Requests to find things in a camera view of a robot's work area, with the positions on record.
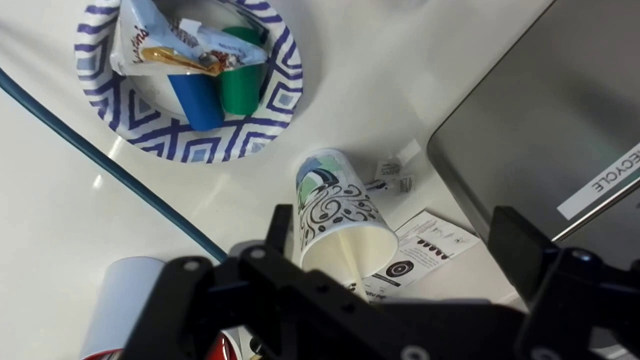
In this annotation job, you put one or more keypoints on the blue patterned paper plate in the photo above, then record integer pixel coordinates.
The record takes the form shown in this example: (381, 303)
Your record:
(132, 112)

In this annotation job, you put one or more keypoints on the green packet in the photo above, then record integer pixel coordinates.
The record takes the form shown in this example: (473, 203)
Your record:
(241, 86)

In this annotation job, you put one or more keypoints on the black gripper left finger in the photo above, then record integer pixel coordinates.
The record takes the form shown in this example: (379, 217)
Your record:
(220, 307)

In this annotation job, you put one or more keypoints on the stainless steel recycle bin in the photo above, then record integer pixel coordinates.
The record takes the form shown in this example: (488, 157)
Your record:
(547, 100)

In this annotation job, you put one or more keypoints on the white printed packet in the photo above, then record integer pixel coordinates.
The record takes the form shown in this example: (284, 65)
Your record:
(160, 32)

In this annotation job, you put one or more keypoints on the printed paper card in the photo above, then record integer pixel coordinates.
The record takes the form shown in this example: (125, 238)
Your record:
(426, 250)

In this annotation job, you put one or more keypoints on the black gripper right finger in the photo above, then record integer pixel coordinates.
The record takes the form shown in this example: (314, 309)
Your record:
(581, 307)

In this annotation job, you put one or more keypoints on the small clear plastic wrapper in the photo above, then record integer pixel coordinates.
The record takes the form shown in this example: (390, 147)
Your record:
(390, 177)

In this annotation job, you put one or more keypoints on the patterned paper cup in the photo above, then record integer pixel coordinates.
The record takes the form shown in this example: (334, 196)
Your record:
(333, 206)

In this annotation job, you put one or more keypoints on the blue packet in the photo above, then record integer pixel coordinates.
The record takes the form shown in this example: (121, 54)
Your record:
(196, 100)

